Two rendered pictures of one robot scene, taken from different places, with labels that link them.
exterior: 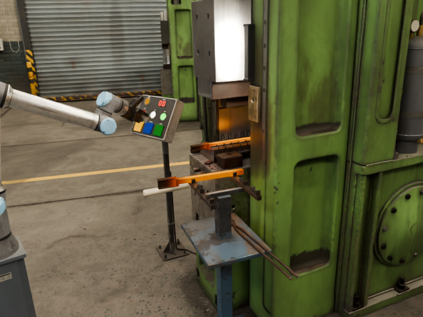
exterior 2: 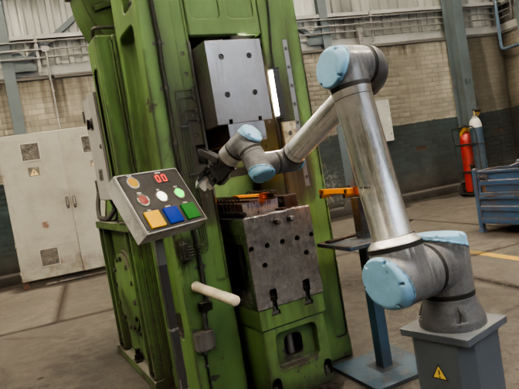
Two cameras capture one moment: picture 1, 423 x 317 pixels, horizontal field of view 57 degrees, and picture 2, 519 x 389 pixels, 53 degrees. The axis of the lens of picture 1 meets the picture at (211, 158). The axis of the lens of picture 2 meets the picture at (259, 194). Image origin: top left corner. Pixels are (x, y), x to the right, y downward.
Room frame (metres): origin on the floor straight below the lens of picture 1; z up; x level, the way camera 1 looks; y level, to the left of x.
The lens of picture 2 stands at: (2.31, 2.53, 1.15)
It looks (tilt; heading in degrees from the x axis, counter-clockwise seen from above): 3 degrees down; 266
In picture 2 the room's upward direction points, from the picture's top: 9 degrees counter-clockwise
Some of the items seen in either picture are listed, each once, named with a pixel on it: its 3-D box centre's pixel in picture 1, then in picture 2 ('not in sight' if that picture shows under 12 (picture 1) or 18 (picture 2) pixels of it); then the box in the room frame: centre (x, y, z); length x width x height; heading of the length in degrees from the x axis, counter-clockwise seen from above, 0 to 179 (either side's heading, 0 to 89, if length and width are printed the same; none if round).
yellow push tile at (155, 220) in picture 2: (139, 126); (154, 219); (2.57, 0.48, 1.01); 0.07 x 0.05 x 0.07; 48
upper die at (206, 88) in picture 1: (238, 85); (229, 137); (2.20, -0.17, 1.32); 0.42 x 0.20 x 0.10; 113
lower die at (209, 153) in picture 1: (238, 146); (241, 205); (2.20, -0.17, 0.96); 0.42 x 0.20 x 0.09; 113
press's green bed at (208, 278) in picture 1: (245, 255); (272, 336); (2.16, -0.20, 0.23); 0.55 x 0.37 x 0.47; 113
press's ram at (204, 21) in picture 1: (242, 39); (228, 89); (2.17, -0.18, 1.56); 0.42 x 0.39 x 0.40; 113
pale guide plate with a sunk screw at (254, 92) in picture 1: (254, 104); (290, 136); (1.88, -0.22, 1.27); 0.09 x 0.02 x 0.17; 23
